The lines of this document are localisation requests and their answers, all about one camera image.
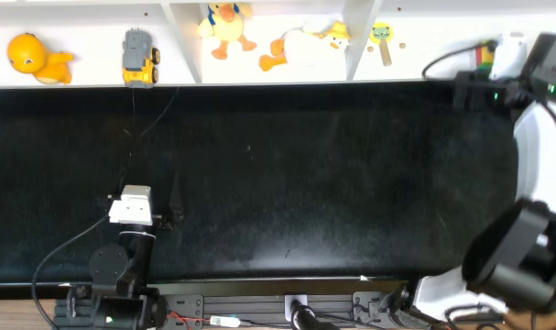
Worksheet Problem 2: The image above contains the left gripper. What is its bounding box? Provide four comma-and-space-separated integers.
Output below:
115, 170, 186, 231

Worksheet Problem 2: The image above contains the many-coloured puzzle cube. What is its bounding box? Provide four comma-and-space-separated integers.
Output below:
474, 43, 496, 71

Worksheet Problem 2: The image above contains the grey and yellow toy truck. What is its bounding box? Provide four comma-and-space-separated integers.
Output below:
121, 27, 162, 89

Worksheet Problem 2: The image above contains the yellow rubber duck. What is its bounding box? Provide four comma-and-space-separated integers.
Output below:
6, 32, 75, 86

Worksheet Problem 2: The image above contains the white shelf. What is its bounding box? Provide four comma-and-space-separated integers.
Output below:
0, 0, 556, 89

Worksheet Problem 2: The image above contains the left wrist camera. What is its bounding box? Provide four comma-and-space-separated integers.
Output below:
107, 184, 154, 226

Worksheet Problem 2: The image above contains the mounting rail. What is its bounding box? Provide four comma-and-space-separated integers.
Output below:
52, 291, 425, 330

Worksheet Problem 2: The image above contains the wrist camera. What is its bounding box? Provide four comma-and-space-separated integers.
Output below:
489, 31, 529, 82
107, 184, 154, 226

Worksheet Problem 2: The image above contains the yellow wooden rattle drum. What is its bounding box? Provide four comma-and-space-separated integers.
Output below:
366, 21, 408, 68

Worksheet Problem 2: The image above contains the white plush duck yellow hat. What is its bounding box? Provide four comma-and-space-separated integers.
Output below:
257, 19, 353, 72

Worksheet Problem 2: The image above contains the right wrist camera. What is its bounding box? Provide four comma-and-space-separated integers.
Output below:
489, 31, 529, 82

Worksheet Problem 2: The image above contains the black cable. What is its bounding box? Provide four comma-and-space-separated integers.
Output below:
420, 41, 556, 330
30, 214, 112, 330

